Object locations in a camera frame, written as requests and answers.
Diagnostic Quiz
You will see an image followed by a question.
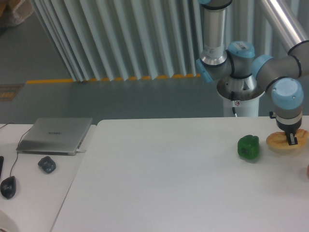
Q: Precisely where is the silver closed laptop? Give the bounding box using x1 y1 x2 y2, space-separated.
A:
16 117 92 156

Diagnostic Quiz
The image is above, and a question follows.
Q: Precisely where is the white usb plug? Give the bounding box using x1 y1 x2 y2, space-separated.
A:
76 149 86 154

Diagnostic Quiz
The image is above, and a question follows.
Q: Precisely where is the black keyboard edge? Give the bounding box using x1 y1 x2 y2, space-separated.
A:
0 156 4 179

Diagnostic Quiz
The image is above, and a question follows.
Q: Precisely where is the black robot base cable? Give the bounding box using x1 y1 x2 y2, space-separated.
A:
230 90 239 118

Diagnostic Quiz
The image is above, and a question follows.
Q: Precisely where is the white folding partition screen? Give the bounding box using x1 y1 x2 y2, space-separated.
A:
30 0 309 82

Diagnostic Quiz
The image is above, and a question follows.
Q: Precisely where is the black mouse cable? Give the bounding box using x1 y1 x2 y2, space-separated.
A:
0 123 31 178

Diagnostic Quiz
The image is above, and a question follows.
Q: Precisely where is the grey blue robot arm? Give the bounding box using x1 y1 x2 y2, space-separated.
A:
196 0 309 148

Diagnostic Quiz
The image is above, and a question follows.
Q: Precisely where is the black computer mouse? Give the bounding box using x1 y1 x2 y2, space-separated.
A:
0 176 16 200

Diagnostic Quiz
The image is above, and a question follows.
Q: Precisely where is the dark earbuds case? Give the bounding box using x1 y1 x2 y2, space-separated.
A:
38 156 56 174

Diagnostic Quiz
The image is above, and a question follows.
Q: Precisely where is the white round object corner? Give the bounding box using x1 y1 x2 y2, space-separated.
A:
0 211 19 232

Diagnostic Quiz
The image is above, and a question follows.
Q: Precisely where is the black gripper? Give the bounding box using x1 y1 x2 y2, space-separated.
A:
269 111 302 145

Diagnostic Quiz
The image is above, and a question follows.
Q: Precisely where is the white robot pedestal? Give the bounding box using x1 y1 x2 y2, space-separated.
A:
216 73 267 118

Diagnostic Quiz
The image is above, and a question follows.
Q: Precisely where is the green bell pepper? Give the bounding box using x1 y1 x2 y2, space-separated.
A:
238 135 259 160

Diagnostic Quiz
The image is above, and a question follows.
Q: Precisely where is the triangular golden bread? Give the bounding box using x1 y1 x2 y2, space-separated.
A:
266 129 309 154

